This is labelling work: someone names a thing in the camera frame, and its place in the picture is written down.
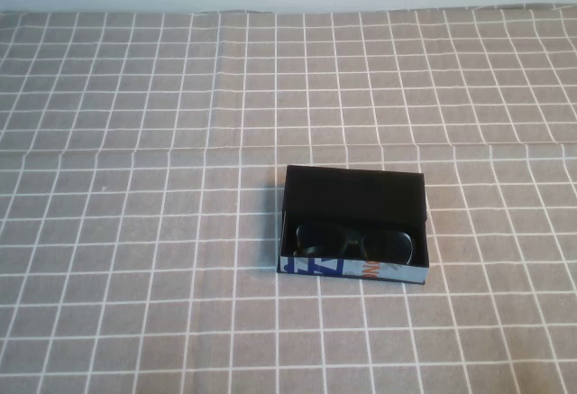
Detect black-framed glasses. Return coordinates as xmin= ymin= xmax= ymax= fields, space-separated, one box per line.
xmin=295 ymin=221 xmax=417 ymax=266

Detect black printed glasses case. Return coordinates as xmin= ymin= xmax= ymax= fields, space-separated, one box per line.
xmin=275 ymin=164 xmax=430 ymax=287

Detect grey white-checked tablecloth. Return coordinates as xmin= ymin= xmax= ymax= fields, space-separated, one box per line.
xmin=0 ymin=3 xmax=577 ymax=394

